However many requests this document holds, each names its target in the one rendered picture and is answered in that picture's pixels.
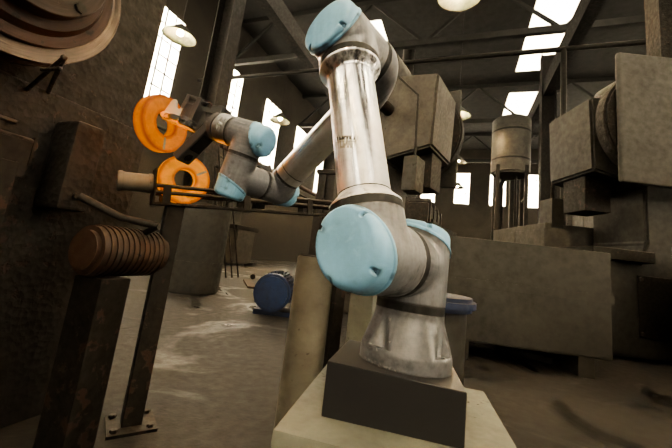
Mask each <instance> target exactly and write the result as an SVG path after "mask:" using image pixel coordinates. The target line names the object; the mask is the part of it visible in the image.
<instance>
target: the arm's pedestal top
mask: <svg viewBox="0 0 672 448"><path fill-rule="evenodd" d="M326 370H327V365H326V366H325V367H324V368H323V369H322V371H321V372H320V373H319V374H318V376H317V377H316V378H315V379H314V380H313V382H312V383H311V384H310V385H309V387H308V388H307V389H306V390H305V391H304V393H303V394H302V395H301V396H300V398H299V399H298V400H297V401H296V403H295V404H294V405H293V406H292V407H291V409H290V410H289V411H288V412H287V414H286V415H285V416H284V417H283V418H282V420H281V421H280V422H279V423H278V425H277V426H276V427H275V428H274V430H273V434H272V441H271V448H454V447H450V446H446V445H442V444H437V443H433V442H429V441H425V440H420V439H416V438H412V437H408V436H403V435H399V434H395V433H391V432H386V431H382V430H378V429H373V428H369V427H365V426H361V425H356V424H352V423H348V422H344V421H339V420H335V419H331V418H327V417H322V416H321V414H322V405H323V396H324V388H325V379H326ZM465 390H466V392H467V404H466V426H465V447H464V448H516V446H515V444H514V442H513V441H512V439H511V437H510V436H509V434H508V432H507V431H506V429H505V427H504V425H503V424H502V422H501V420H500V419H499V417H498V415H497V413H496V412H495V410H494V408H493V407H492V405H491V403H490V402H489V400H488V398H487V396H486V395H485V393H484V392H483V391H479V390H474V389H469V388H465Z"/></svg>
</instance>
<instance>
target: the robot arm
mask: <svg viewBox="0 0 672 448"><path fill-rule="evenodd" d="M305 45H306V48H307V49H308V50H309V51H310V54H312V55H314V56H316V57H317V59H318V61H319V74H320V79H321V81H322V83H323V84H324V85H325V86H326V87H327V88H329V98H330V110H329V111H328V112H327V113H326V114H325V115H324V116H323V117H322V119H321V120H320V121H319V122H318V123H317V124H316V125H315V126H314V127H313V128H312V130H311V131H310V132H309V133H308V134H307V135H306V136H305V137H304V138H303V139H302V141H301V142H300V143H299V144H298V145H297V146H296V147H295V148H294V149H293V150H292V152H291V153H290V154H289V155H288V156H287V157H286V158H285V159H284V160H283V161H282V163H281V164H280V165H279V166H278V167H277V168H276V169H275V170H274V171H273V172H272V173H271V172H268V171H266V170H263V169H260V168H258V167H257V164H258V161H259V159H260V157H267V156H269V155H270V154H271V152H272V151H274V149H275V146H276V140H277V139H276V134H275V131H274V130H273V129H272V128H271V127H269V126H266V125H263V124H261V123H260V122H256V121H255V122H254V121H251V120H247V119H244V118H240V117H237V116H233V115H231V114H232V112H231V111H229V110H228V109H226V108H225V107H224V106H222V105H219V106H215V105H212V103H211V102H210V101H208V100H206V99H202V98H200V97H197V96H193V95H189V94H187V95H186V98H185V100H184V101H183V103H182V105H181V108H180V109H179V108H178V101H177V100H176V99H173V100H172V101H171V102H170V104H169V105H168V107H167V108H166V110H165V111H163V112H161V113H160V116H161V117H162V119H164V120H165V121H168V122H170V123H172V124H175V125H177V126H180V127H182V128H184V129H187V130H189V131H191V132H193V133H194V134H193V135H192V136H191V137H190V138H189V139H187V140H186V141H185V142H184V143H183V144H182V145H181V146H180V147H179V148H178V149H177V150H176V151H175V152H174V153H173V155H174V157H175V158H176V160H178V161H180V162H183V163H185V164H187V165H189V164H190V163H192V162H193V161H194V160H195V159H196V158H197V157H198V156H199V155H200V154H201V153H202V152H203V151H204V150H205V149H206V148H207V147H208V146H209V145H210V144H211V143H212V142H213V141H214V140H215V141H217V142H219V143H222V144H225V145H228V146H229V149H228V152H227V154H226V157H225V159H224V162H223V164H222V167H221V170H220V172H219V173H218V178H217V181H216V184H215V187H214V190H215V192H216V193H217V194H219V195H221V196H223V197H226V198H229V199H232V200H235V201H240V202H241V201H243V200H244V198H245V197H246V195H247V196H250V197H254V198H258V199H261V200H264V201H267V202H270V203H272V204H274V205H279V206H284V207H289V206H291V205H293V204H294V203H295V202H296V201H297V197H299V186H300V185H301V183H302V182H303V181H304V180H305V179H306V178H307V177H308V176H309V175H310V174H311V173H312V172H313V171H314V170H315V169H316V168H317V167H318V166H319V165H320V164H321V163H322V162H323V161H324V160H325V159H326V158H327V157H328V156H329V155H330V154H331V153H332V152H333V151H334V159H335V171H336V183H337V195H338V197H337V198H336V199H335V200H334V201H333V202H332V203H331V204H330V206H329V213H328V214H327V216H326V217H325V218H324V219H323V221H322V223H321V225H322V228H321V230H320V229H319V230H318V232H317V236H316V246H315V247H316V257H317V261H318V264H319V267H320V269H321V271H322V273H323V274H324V276H325V277H326V278H327V280H329V281H330V282H331V283H332V284H333V285H334V286H335V287H337V288H339V289H341V290H343V291H346V292H351V293H354V294H356V295H361V296H373V295H376V296H377V302H376V308H375V312H374V314H373V316H372V318H371V320H370V323H369V325H368V327H367V329H366V331H365V334H364V336H363V338H362V340H361V346H360V353H359V354H360V356H361V358H363V359H364V360H366V361H367V362H369V363H371V364H373V365H376V366H378V367H381V368H384V369H387V370H390V371H394V372H397V373H401V374H406V375H411V376H417V377H424V378H447V377H449V376H451V375H452V355H451V351H450V346H449V342H448V337H447V332H446V328H445V322H444V319H445V307H446V296H447V284H448V272H449V260H450V257H451V248H450V237H449V235H448V233H447V232H446V231H445V230H444V229H442V228H440V227H439V226H436V225H434V224H428V223H426V222H424V221H420V220H414V219H406V217H405V211H404V205H403V200H402V198H401V197H400V196H399V195H397V194H395V193H394V192H392V191H391V187H390V180H389V174H388V167H387V160H386V154H385V147H384V140H383V134H382V127H381V120H380V114H379V110H380V109H381V107H382V106H383V105H384V104H385V102H386V101H387V99H388V98H389V96H390V94H391V92H392V91H393V88H394V86H395V83H396V80H397V76H398V58H397V54H396V52H395V50H394V48H393V47H392V45H391V44H390V43H389V42H388V41H387V40H386V39H385V38H384V37H383V36H382V34H381V33H380V32H379V31H378V30H377V29H376V28H375V26H374V25H373V24H372V23H371V22H370V21H369V19H368V18H367V17H366V16H365V15H364V14H363V13H362V11H361V9H360V7H357V6H356V5H355V4H354V3H353V2H352V1H351V0H336V1H334V2H332V3H331V4H329V5H328V6H327V7H325V8H324V9H323V10H322V11H321V12H320V13H319V14H318V15H317V17H316V18H315V19H314V21H313V22H312V24H311V26H310V27H309V29H308V32H307V35H306V39H305ZM205 100H206V101H205ZM207 101H208V102H207ZM210 103H211V104H210Z"/></svg>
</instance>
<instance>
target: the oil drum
mask: <svg viewBox="0 0 672 448"><path fill-rule="evenodd" d="M191 204H197V205H210V206H219V205H213V204H207V203H200V202H194V203H191ZM231 215H232V211H227V210H212V209H197V208H185V210H184V215H183V220H182V225H181V230H180V235H179V240H178V245H177V250H176V255H175V260H174V265H173V270H172V275H171V280H170V285H169V291H168V292H170V293H177V294H188V295H210V294H215V293H217V292H218V289H219V284H220V278H221V272H222V266H223V264H224V263H223V261H224V255H225V249H226V243H227V238H228V232H229V226H230V220H231Z"/></svg>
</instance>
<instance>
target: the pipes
mask: <svg viewBox="0 0 672 448"><path fill-rule="evenodd" d="M642 45H646V39H640V40H628V41H617V42H606V43H594V44H583V45H572V46H561V47H549V48H538V49H527V50H515V51H504V52H493V53H481V54H470V55H459V56H448V57H436V58H425V59H414V60H402V61H403V62H404V64H405V65H414V64H426V63H438V62H450V61H462V60H474V59H486V58H498V57H510V56H522V55H534V54H546V53H558V52H560V116H562V115H563V114H565V113H567V52H570V51H582V50H594V49H606V48H618V47H630V46H642ZM318 72H319V68H312V69H301V70H289V71H278V72H267V73H255V74H244V75H233V76H232V80H234V79H246V78H258V77H270V76H282V75H294V74H306V73H318ZM299 189H301V190H303V191H305V192H307V193H309V194H311V195H313V196H315V197H316V193H315V192H313V191H312V190H310V189H308V188H306V187H304V186H302V185H300V186H299ZM560 199H564V188H562V187H560Z"/></svg>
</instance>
